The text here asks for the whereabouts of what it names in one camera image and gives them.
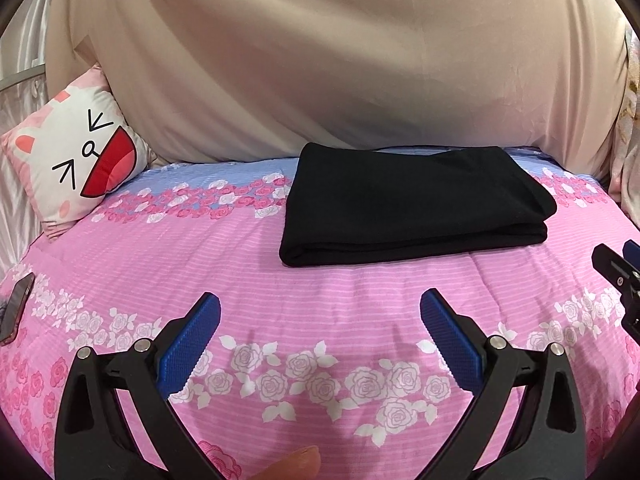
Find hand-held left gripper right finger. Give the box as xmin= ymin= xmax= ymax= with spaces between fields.
xmin=420 ymin=288 xmax=586 ymax=480

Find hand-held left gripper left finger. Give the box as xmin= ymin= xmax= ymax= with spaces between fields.
xmin=55 ymin=291 xmax=223 ymax=480

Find black pants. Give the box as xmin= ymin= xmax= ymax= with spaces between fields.
xmin=278 ymin=142 xmax=559 ymax=269

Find person's left hand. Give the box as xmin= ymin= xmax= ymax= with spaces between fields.
xmin=251 ymin=444 xmax=322 ymax=480

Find pale patterned cloth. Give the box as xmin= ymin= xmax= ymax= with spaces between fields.
xmin=607 ymin=26 xmax=640 ymax=212

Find pink floral blanket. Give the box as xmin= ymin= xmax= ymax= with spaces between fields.
xmin=0 ymin=146 xmax=640 ymax=480

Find smartphone with red case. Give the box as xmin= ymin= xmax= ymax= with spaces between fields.
xmin=0 ymin=273 xmax=35 ymax=346

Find cartoon face cushion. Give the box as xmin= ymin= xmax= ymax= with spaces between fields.
xmin=0 ymin=64 xmax=157 ymax=239

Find beige cloth cover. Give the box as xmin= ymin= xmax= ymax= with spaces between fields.
xmin=47 ymin=0 xmax=632 ymax=182

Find white satin curtain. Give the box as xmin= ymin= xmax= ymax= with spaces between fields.
xmin=0 ymin=0 xmax=68 ymax=273

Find metal rail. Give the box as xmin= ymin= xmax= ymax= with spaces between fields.
xmin=0 ymin=62 xmax=52 ymax=91

